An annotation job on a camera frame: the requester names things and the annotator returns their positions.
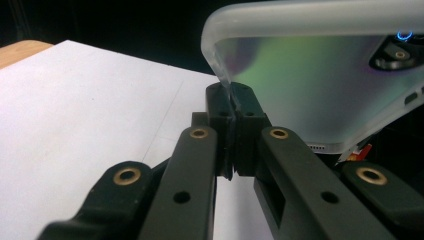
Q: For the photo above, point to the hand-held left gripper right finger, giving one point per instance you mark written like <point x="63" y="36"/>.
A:
<point x="300" y="186"/>

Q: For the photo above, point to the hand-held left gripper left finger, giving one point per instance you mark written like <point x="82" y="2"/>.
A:
<point x="193" y="186"/>

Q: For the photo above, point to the iridescent phone case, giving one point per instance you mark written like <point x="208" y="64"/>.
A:
<point x="316" y="93"/>

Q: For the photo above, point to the small red object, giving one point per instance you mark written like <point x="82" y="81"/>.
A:
<point x="362" y="151"/>

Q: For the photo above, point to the white table mat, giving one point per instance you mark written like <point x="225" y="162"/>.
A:
<point x="83" y="116"/>

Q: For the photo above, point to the wooden table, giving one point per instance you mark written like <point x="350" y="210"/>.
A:
<point x="16" y="51"/>

